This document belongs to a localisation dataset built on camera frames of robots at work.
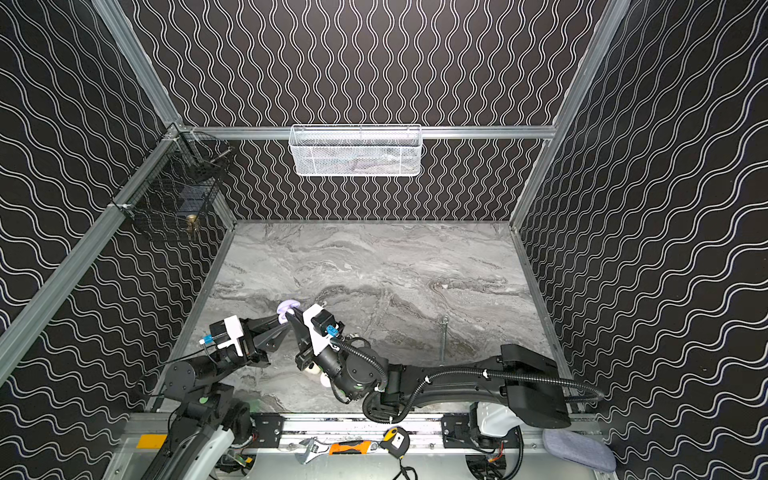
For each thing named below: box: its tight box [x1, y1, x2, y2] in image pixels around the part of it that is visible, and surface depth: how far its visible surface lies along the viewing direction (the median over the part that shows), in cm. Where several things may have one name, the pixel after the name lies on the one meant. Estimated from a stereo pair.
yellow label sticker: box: [136, 434, 168, 450], surface depth 74 cm
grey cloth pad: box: [542, 429, 617, 473], surface depth 72 cm
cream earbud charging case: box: [304, 362, 322, 375], surface depth 85 cm
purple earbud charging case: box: [276, 300, 301, 319], surface depth 61 cm
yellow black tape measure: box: [380, 426, 410, 459], surface depth 73 cm
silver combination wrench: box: [440, 316, 449, 366], surface depth 92 cm
